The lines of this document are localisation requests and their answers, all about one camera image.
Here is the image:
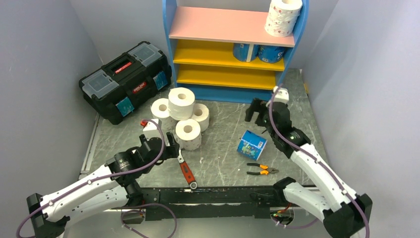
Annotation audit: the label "blue roll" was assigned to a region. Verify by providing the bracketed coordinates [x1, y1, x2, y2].
[258, 45, 286, 63]
[233, 43, 260, 62]
[236, 130, 267, 161]

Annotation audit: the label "pink patterned paper towel roll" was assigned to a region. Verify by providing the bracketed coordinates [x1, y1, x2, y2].
[264, 0, 303, 37]

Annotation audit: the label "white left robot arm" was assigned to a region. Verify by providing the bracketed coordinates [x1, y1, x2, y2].
[27, 132, 180, 238]

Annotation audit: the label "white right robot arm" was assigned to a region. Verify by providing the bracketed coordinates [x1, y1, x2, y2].
[245, 98, 373, 238]

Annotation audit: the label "blue shelf with coloured boards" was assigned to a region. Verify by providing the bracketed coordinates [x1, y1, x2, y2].
[162, 0, 309, 103]

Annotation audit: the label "white roll front of pile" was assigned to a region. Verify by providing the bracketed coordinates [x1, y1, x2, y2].
[175, 119, 202, 151]

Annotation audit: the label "white roll of pile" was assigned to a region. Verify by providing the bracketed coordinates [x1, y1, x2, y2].
[191, 103, 210, 132]
[175, 119, 202, 151]
[151, 98, 177, 130]
[168, 87, 195, 120]

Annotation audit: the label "red adjustable wrench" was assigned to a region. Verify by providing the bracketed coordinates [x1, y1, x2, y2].
[177, 149, 198, 189]

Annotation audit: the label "white roll left of pile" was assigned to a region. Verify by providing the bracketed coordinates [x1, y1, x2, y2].
[151, 98, 177, 130]

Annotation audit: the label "white roll top of pile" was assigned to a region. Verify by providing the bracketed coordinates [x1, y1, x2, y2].
[168, 87, 195, 120]

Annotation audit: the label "white roll right of pile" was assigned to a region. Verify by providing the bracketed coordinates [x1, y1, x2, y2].
[191, 103, 210, 132]

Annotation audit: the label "black plastic toolbox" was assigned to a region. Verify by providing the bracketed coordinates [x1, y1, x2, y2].
[78, 41, 172, 125]

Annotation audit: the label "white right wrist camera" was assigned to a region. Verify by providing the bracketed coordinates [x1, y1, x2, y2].
[272, 86, 289, 104]

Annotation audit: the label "orange handled pliers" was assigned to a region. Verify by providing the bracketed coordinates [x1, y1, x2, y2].
[247, 163, 279, 176]

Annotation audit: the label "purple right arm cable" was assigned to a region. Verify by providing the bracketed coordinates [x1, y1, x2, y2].
[268, 83, 371, 238]

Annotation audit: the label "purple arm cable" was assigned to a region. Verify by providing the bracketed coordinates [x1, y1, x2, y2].
[15, 119, 179, 238]
[268, 83, 371, 238]

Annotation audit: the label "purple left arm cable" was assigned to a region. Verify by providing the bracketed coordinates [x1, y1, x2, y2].
[15, 119, 179, 238]

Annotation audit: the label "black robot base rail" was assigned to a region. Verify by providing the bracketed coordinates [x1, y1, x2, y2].
[123, 186, 289, 221]

